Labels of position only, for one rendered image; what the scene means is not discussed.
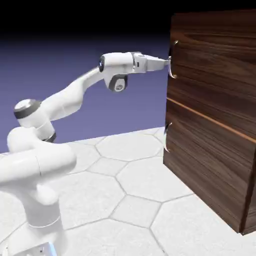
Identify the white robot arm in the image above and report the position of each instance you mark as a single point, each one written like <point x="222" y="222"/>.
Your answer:
<point x="66" y="102"/>

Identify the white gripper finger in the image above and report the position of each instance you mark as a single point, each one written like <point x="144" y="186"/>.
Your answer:
<point x="167" y="62"/>

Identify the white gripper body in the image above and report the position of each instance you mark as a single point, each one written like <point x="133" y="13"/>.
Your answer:
<point x="155" y="63"/>

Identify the dark wood cabinet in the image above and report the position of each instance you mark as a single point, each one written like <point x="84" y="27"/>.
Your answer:
<point x="210" y="120"/>

